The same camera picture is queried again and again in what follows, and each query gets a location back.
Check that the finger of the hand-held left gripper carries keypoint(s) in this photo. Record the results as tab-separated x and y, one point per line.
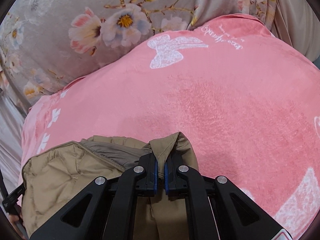
12	201

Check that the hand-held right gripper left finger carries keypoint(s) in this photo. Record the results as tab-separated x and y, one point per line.
147	177

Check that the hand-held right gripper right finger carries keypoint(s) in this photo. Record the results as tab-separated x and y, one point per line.
172	177

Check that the khaki quilted jacket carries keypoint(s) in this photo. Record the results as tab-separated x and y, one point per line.
62	170

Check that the person's left hand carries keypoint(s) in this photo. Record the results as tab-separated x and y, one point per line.
16	221

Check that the grey curtain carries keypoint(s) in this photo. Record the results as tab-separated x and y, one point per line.
10	135

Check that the pink printed blanket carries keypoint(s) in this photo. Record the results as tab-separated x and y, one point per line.
212	105

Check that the grey floral bed sheet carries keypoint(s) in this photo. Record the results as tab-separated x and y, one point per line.
62	5

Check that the beige curtain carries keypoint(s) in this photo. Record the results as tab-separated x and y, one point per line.
295	17

